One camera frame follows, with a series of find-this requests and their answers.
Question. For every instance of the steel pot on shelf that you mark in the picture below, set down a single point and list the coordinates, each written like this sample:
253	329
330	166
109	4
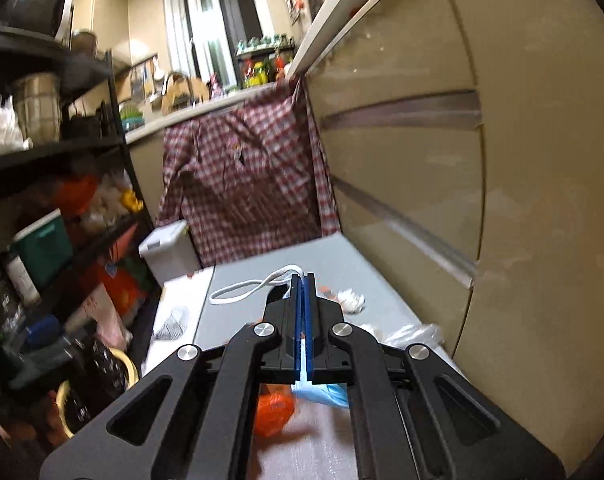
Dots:
36	101

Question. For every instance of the clear plastic wrapper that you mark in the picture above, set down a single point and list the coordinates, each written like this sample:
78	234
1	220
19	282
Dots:
428	334

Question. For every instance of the crumpled white tissue ball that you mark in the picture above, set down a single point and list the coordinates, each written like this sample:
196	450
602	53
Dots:
350	302

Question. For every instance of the red plaid shirt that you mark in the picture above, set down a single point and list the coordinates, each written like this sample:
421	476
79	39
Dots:
250	179

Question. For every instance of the green plastic storage box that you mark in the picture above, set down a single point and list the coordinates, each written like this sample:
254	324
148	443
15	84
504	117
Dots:
43	247

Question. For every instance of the yellow rimmed trash bin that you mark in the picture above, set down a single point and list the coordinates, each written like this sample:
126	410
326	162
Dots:
102	375

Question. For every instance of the white lidded plastic bin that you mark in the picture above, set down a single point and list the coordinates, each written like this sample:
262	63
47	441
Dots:
169	252

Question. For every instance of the black metal shelving rack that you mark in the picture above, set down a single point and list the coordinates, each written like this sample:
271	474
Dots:
89	176

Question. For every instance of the white paper with drawing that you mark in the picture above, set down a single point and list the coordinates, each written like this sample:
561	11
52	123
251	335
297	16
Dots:
178	316

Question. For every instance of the orange plastic bag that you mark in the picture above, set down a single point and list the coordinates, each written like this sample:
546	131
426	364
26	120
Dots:
274	409

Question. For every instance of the pink white plastic bag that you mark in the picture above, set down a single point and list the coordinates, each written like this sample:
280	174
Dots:
99	307

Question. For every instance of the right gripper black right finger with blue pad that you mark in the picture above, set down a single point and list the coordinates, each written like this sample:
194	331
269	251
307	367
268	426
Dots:
413	415

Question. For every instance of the white label bottle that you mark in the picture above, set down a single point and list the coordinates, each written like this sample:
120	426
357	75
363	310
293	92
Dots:
21	281

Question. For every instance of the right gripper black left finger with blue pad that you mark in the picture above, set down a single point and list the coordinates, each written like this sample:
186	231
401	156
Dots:
192	417

